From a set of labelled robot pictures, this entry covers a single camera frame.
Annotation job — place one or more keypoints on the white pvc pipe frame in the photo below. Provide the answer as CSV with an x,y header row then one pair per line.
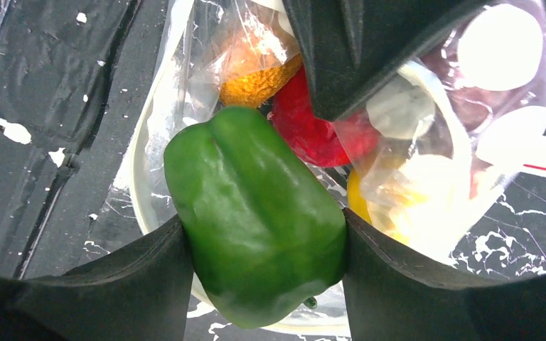
x,y
515,142

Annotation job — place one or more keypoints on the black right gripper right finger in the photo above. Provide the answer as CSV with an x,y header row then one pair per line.
x,y
393,292

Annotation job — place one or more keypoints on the clear polka dot zip bag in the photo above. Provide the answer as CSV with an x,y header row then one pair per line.
x,y
499,48

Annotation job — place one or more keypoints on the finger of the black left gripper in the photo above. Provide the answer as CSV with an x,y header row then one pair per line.
x,y
350,49

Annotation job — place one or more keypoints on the fake orange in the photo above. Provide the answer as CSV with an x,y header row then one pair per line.
x,y
257,65

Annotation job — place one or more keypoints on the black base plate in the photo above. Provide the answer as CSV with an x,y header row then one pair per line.
x,y
74,76

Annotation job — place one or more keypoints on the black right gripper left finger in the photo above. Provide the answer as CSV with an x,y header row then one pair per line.
x,y
138,292

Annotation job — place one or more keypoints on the fake green pepper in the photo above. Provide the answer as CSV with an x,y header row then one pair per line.
x,y
265,235

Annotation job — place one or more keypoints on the fake yellow lemon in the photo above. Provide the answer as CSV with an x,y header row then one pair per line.
x,y
387,193

